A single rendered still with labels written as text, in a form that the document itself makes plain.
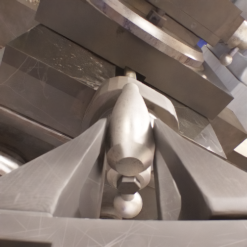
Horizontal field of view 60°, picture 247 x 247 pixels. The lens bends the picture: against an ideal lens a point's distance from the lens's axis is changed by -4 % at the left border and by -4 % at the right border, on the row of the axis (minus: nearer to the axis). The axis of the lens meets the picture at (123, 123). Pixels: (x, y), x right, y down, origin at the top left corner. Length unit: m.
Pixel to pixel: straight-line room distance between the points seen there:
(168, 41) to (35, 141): 0.23
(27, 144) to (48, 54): 0.13
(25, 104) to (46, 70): 0.05
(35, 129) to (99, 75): 0.10
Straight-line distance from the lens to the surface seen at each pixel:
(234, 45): 0.45
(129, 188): 0.18
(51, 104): 0.26
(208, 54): 0.77
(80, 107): 0.26
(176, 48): 0.33
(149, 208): 0.40
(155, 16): 0.33
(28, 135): 0.31
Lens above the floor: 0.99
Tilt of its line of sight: 31 degrees down
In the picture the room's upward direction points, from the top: 36 degrees clockwise
